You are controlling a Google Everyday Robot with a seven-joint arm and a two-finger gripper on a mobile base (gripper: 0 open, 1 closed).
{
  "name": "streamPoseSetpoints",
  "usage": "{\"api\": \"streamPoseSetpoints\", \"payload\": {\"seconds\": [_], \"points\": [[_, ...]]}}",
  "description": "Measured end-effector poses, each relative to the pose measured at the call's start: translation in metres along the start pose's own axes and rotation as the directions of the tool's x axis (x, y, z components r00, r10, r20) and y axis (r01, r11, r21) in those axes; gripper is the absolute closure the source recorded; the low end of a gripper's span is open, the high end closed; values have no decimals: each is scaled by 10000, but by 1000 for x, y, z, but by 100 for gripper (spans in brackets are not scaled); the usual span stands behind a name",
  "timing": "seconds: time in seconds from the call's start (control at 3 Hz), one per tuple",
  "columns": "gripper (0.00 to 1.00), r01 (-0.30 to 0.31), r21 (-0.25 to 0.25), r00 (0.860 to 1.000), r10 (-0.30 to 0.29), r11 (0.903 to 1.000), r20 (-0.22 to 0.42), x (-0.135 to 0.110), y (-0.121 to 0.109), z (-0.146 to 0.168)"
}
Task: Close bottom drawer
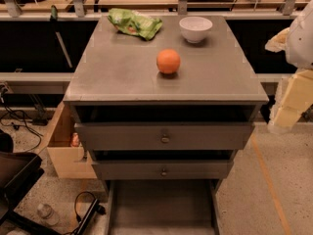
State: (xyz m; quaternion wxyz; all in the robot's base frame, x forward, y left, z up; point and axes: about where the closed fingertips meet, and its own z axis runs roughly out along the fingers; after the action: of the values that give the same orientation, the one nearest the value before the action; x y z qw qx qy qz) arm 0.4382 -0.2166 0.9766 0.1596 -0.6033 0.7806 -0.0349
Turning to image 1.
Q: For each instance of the padded gripper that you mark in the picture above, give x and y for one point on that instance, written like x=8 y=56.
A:
x=301 y=43

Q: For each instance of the grey bottom drawer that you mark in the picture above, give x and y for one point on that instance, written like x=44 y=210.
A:
x=162 y=207

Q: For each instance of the grey drawer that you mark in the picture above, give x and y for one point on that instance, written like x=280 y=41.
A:
x=162 y=207
x=157 y=170
x=148 y=136

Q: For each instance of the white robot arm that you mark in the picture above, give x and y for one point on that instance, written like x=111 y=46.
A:
x=299 y=45

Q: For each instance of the grey drawer cabinet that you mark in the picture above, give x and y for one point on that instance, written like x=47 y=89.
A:
x=117 y=81

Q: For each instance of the grey middle drawer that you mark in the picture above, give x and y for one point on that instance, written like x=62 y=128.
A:
x=157 y=170

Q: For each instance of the grey top drawer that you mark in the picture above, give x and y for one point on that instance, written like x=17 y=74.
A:
x=148 y=136

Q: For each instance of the white bowl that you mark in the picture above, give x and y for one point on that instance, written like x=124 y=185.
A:
x=195 y=29

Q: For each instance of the orange fruit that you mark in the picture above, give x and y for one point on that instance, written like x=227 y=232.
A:
x=168 y=61

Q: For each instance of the green chip bag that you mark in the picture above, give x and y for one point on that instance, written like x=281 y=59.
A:
x=133 y=23

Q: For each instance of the red can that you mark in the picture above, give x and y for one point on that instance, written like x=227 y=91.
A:
x=74 y=141

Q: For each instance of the wooden box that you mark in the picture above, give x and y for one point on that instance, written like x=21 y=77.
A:
x=69 y=162

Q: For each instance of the clear plastic bottle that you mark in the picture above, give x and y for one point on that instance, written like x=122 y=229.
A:
x=47 y=214

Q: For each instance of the black office chair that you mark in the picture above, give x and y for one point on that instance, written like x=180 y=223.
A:
x=18 y=173

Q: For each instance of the green handled tool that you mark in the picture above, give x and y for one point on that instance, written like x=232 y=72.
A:
x=54 y=21

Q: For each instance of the metal frame rail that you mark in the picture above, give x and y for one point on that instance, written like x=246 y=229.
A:
x=37 y=82

